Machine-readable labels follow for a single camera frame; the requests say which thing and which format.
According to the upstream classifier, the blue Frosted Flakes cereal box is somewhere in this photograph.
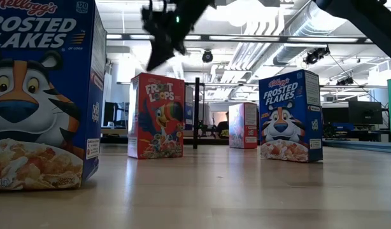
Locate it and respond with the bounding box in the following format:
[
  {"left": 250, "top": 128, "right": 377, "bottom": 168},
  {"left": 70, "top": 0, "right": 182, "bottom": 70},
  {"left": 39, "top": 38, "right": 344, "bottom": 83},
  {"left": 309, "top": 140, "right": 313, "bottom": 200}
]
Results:
[
  {"left": 0, "top": 0, "right": 108, "bottom": 191},
  {"left": 258, "top": 69, "right": 324, "bottom": 163}
]

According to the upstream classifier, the black track light cluster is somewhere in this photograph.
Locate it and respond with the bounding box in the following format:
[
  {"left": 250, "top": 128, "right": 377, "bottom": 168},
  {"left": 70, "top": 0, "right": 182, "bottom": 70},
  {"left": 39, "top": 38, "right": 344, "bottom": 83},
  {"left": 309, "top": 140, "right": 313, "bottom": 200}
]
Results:
[
  {"left": 336, "top": 76, "right": 355, "bottom": 86},
  {"left": 302, "top": 46, "right": 331, "bottom": 66}
]

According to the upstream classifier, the person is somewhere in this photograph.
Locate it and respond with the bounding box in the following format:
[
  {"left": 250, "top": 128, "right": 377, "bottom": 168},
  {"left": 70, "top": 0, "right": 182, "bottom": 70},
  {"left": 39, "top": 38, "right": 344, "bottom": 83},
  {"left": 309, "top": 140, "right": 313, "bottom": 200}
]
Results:
[{"left": 215, "top": 111, "right": 230, "bottom": 139}]

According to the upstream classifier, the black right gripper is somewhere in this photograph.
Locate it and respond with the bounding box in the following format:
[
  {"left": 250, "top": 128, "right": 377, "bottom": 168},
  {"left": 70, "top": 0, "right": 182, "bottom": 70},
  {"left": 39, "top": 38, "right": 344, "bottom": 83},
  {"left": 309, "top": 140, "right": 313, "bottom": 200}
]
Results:
[{"left": 141, "top": 0, "right": 215, "bottom": 72}]

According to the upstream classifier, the silver ventilation duct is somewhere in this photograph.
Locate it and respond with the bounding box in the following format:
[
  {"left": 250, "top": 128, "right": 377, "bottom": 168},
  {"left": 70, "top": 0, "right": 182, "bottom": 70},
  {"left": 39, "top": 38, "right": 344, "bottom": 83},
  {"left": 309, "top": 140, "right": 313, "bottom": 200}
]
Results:
[{"left": 273, "top": 1, "right": 348, "bottom": 66}]

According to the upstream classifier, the red Froot Loops cereal box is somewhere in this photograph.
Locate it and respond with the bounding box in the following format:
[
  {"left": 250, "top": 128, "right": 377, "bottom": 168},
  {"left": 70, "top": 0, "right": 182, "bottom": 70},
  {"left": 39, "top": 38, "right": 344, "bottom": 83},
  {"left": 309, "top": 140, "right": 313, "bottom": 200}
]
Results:
[
  {"left": 229, "top": 102, "right": 259, "bottom": 149},
  {"left": 127, "top": 72, "right": 186, "bottom": 160}
]

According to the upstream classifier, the black ceiling spotlight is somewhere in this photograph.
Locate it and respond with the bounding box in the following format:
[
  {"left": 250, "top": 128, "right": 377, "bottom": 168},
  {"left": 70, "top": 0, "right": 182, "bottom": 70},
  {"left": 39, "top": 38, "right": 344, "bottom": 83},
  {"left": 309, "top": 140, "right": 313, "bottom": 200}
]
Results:
[{"left": 201, "top": 50, "right": 214, "bottom": 64}]

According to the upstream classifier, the black computer monitor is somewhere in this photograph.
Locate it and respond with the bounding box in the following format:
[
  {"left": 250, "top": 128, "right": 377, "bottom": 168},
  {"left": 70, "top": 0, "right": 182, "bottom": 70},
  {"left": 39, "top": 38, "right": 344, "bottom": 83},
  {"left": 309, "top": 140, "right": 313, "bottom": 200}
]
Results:
[
  {"left": 103, "top": 101, "right": 117, "bottom": 127},
  {"left": 348, "top": 101, "right": 383, "bottom": 125},
  {"left": 322, "top": 106, "right": 350, "bottom": 125}
]

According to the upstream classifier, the black shelf divider bar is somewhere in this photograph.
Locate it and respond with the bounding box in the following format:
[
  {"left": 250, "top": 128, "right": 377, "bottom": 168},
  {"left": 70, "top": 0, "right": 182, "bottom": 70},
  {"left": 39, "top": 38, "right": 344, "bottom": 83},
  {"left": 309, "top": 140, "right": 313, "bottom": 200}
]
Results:
[{"left": 192, "top": 77, "right": 201, "bottom": 149}]

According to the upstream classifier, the blue mat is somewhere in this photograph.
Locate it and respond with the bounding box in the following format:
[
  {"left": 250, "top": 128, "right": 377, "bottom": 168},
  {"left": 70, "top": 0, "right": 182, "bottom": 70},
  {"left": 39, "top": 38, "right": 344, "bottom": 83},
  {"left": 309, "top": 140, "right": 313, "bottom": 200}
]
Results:
[{"left": 322, "top": 139, "right": 391, "bottom": 153}]

